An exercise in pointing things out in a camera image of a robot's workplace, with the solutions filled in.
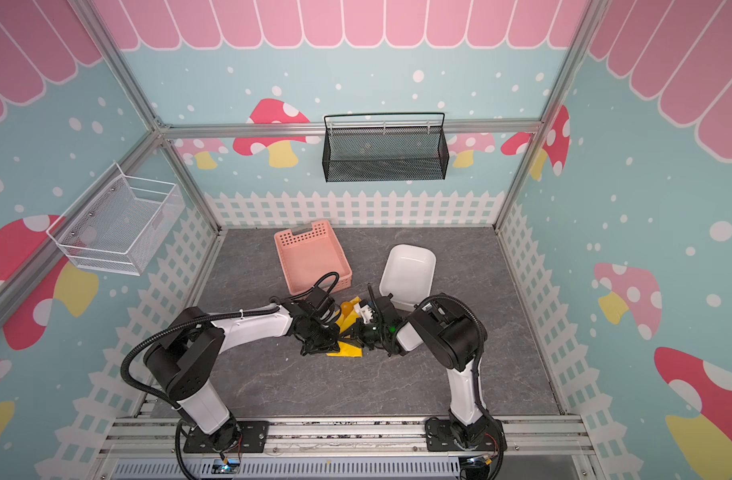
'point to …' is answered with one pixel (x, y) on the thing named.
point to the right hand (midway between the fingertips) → (336, 337)
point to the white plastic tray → (407, 275)
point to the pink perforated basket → (311, 254)
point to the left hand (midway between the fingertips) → (339, 354)
